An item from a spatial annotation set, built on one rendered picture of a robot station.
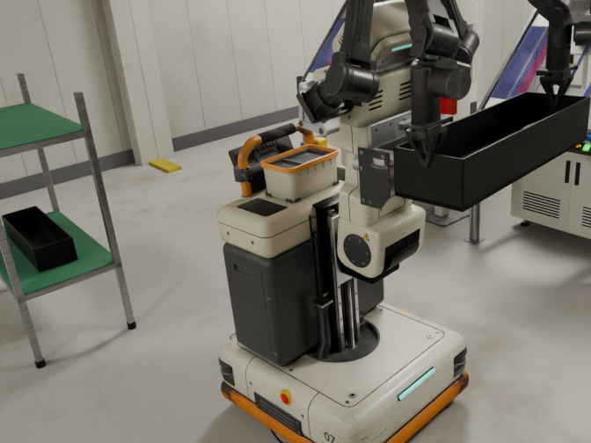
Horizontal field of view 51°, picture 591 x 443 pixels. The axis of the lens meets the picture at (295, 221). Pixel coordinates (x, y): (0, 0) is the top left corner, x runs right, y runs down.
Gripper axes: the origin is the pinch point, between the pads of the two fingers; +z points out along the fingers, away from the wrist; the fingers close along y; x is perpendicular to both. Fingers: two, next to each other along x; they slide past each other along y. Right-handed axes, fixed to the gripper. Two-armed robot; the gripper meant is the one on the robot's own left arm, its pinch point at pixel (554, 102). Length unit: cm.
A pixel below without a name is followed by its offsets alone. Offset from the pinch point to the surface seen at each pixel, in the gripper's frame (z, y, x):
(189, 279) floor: 109, -9, 186
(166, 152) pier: 102, 108, 386
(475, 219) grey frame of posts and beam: 96, 113, 91
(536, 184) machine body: 82, 141, 72
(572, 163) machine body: 67, 139, 53
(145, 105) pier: 59, 98, 387
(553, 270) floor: 110, 108, 45
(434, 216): 109, 128, 127
